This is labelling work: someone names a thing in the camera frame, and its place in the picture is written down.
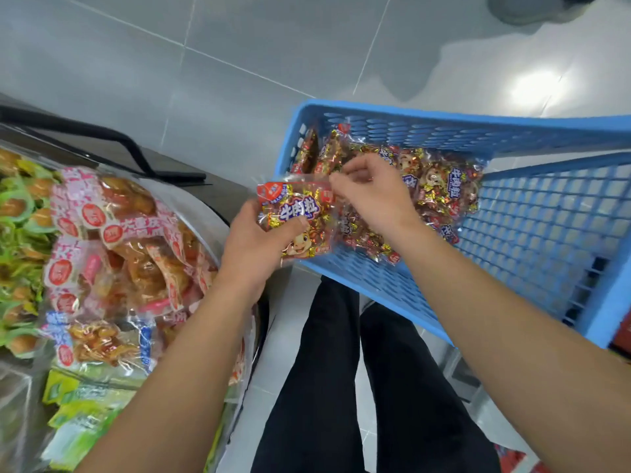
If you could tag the pile of lime green packets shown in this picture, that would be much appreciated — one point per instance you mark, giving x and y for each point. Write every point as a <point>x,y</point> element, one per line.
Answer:
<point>79,409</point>

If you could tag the pile of pink-label meat packets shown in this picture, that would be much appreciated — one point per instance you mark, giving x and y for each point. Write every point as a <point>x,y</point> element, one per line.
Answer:
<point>118,261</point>

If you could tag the person's black clothing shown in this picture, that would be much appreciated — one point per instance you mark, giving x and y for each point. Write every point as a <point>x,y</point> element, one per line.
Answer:
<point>306,399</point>

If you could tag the person's left hand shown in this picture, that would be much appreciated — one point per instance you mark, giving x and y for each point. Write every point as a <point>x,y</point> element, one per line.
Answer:
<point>251,249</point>

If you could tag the person's right forearm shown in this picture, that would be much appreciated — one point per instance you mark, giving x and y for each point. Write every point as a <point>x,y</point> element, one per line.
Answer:
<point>523,349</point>

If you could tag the person's left forearm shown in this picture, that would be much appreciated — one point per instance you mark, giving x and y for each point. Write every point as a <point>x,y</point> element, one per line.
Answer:
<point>168,389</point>

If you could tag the blue plastic shopping basket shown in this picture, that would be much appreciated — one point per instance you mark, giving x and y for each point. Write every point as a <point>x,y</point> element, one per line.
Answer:
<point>552,231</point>

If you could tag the black pole rod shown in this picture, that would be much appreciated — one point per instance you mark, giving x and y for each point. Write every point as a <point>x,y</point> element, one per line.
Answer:
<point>89,133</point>

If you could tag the clear acrylic snack shelves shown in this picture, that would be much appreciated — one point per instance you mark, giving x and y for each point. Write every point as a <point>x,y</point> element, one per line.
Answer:
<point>15,409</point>

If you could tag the handful of red snack packets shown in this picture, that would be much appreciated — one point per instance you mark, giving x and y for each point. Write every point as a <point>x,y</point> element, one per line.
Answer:
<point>296,204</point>

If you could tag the pile of green egg packets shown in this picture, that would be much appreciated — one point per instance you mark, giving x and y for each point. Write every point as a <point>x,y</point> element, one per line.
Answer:
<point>20,241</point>

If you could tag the person's right hand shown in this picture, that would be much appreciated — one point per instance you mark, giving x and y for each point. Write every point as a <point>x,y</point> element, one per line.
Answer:
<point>380,197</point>

